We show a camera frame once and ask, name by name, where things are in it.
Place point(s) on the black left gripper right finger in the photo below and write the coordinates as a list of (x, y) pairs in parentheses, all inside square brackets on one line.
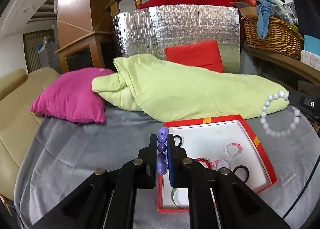
[(176, 154)]

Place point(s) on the blue cloth in basket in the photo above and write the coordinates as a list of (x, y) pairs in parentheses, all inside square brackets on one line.
[(265, 9)]

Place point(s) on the red shallow box tray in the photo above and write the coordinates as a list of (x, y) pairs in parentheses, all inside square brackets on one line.
[(226, 141)]

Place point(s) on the magenta pillow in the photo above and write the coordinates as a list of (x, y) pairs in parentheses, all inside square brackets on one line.
[(71, 97)]

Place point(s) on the red cushion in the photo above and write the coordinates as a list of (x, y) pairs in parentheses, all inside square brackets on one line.
[(204, 54)]

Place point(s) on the light green folded duvet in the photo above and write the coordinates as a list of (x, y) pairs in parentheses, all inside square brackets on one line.
[(169, 91)]

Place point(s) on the brown wooden cabinet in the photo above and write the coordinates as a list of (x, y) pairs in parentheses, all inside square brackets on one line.
[(85, 32)]

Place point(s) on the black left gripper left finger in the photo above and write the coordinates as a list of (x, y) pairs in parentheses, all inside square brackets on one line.
[(148, 169)]

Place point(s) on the maroon bangle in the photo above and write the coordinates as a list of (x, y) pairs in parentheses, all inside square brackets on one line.
[(242, 172)]

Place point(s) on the silver foil insulation sheet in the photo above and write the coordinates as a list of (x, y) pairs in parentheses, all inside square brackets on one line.
[(153, 29)]

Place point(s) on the blue paper box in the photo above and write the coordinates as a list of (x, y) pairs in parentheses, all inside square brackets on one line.
[(312, 44)]

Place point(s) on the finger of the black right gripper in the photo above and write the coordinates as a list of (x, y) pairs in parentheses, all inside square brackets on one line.
[(308, 105)]

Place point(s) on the wooden shelf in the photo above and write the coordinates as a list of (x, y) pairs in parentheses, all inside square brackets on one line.
[(287, 62)]

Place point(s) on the beige leather sofa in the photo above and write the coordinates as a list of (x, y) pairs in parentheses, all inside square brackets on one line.
[(18, 125)]

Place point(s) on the grey bed blanket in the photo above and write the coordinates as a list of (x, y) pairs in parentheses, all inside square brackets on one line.
[(64, 154)]

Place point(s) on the wicker basket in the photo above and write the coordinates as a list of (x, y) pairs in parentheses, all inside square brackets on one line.
[(281, 37)]

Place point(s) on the dark navy hanging bag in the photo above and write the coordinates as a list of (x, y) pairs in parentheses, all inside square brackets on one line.
[(308, 18)]

